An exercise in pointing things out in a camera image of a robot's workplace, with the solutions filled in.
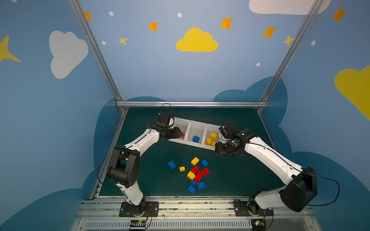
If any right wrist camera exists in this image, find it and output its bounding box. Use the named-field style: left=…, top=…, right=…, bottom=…
left=219, top=122, right=239, bottom=139

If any aluminium frame left post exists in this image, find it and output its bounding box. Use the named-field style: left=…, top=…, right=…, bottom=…
left=68, top=0, right=122, bottom=102

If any left circuit board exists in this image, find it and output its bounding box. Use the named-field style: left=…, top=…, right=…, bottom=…
left=128, top=219, right=147, bottom=231

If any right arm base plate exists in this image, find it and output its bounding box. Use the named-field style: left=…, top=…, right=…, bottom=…
left=233, top=199, right=274, bottom=217

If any aluminium frame back bar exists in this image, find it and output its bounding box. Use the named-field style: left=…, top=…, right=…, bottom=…
left=116, top=101, right=268, bottom=108

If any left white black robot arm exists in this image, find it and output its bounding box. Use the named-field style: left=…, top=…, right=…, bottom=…
left=106, top=127, right=182, bottom=214

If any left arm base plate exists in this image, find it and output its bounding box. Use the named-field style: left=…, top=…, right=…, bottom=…
left=119, top=202, right=159, bottom=217

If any aluminium frame right post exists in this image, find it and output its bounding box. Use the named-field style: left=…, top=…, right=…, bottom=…
left=257, top=0, right=324, bottom=114

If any circuit board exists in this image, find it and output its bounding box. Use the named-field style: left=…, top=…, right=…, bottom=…
left=128, top=219, right=147, bottom=231
left=251, top=219, right=267, bottom=231

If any aluminium frame post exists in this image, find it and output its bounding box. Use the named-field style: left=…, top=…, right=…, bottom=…
left=257, top=0, right=324, bottom=114
left=68, top=0, right=122, bottom=102

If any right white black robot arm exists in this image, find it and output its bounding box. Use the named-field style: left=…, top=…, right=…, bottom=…
left=215, top=126, right=318, bottom=216

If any white three-compartment bin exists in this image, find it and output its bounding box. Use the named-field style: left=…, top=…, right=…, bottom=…
left=169, top=117, right=225, bottom=151

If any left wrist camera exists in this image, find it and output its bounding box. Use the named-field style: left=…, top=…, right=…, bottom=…
left=156, top=113, right=175, bottom=128

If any red long lego brick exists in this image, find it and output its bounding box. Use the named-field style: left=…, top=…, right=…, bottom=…
left=194, top=171, right=203, bottom=183

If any aluminium front rail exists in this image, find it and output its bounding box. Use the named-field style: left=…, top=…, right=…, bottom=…
left=72, top=196, right=321, bottom=231

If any yellow lego brick studs up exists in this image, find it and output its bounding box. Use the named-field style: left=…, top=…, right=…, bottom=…
left=191, top=157, right=199, bottom=166

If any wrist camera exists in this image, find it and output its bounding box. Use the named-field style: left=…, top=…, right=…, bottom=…
left=219, top=122, right=239, bottom=139
left=156, top=113, right=175, bottom=128

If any right circuit board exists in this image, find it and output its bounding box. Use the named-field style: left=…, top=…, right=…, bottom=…
left=251, top=219, right=267, bottom=231

